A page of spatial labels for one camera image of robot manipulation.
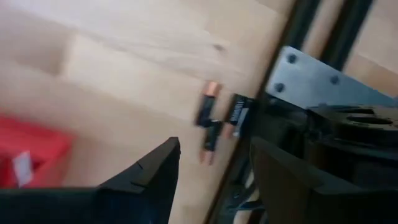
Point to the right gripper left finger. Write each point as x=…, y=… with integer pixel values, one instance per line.
x=93, y=208

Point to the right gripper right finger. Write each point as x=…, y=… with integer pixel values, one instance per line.
x=311, y=202

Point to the red plastic bin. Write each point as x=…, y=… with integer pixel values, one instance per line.
x=46, y=146

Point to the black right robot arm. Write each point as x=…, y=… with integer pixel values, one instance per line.
x=357, y=137

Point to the silver metal bracket plate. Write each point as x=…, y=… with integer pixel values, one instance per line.
x=311, y=81

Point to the black aluminium table frame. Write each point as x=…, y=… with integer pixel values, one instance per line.
x=303, y=21

